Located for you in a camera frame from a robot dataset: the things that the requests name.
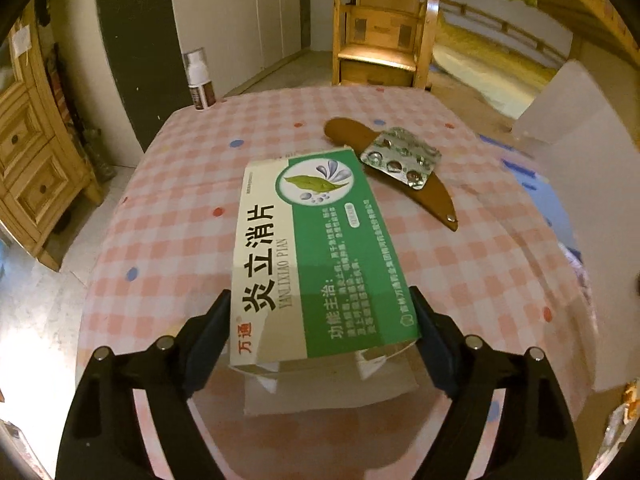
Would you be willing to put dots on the white paper note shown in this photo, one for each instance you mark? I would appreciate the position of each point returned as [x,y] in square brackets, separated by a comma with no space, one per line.
[21,41]

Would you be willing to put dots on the green white medicine box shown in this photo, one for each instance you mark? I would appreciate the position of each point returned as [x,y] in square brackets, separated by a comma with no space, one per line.
[330,260]

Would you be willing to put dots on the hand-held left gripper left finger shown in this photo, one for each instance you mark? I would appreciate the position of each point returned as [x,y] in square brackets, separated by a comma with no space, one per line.
[210,342]

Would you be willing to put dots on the wooden cabinet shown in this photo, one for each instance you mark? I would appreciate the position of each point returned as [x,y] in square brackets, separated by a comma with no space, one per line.
[35,160]

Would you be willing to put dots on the wooden bunk stairs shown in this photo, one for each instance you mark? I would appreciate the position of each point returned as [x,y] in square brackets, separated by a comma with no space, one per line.
[380,25]

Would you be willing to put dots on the colourful packet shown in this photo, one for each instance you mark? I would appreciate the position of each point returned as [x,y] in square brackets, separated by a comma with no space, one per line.
[620,425]

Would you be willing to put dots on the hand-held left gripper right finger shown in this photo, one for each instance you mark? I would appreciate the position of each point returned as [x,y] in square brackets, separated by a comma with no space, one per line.
[435,342]

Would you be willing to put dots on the white cardboard box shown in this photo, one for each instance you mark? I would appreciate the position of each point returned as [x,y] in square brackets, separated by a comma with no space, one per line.
[600,200]

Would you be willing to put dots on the white wardrobe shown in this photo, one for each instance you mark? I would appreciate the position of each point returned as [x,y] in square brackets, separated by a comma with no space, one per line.
[225,20]

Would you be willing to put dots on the silver blister pack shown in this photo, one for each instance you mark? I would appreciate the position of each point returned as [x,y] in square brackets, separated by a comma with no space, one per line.
[400,156]

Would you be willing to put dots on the white spray bottle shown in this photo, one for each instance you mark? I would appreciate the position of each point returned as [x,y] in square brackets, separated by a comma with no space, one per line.
[198,76]

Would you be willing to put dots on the wooden bunk bed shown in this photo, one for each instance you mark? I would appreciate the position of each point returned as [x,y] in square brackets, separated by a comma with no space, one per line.
[500,65]

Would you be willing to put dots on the pink checked tablecloth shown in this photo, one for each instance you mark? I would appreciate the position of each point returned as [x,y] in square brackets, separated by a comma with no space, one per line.
[175,240]

